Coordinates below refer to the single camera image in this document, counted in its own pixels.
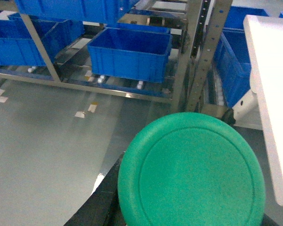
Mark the white table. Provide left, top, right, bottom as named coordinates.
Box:
left=234, top=15, right=283, bottom=206

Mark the blue bin on low rack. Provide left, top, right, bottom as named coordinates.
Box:
left=87, top=28, right=172, bottom=83

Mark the steel left shelf rack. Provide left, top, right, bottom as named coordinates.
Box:
left=0, top=0, right=232, bottom=113

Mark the blue bin beside table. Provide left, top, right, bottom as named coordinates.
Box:
left=214, top=6, right=269, bottom=107

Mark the blue bin left of rack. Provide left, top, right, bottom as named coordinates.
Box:
left=0, top=13, right=84, bottom=66

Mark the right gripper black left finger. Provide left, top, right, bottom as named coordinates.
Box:
left=65, top=153, right=125, bottom=226

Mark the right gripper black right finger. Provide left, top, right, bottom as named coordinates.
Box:
left=261, top=214, right=279, bottom=226

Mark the green mushroom push button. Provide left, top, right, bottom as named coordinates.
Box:
left=118, top=113, right=266, bottom=226

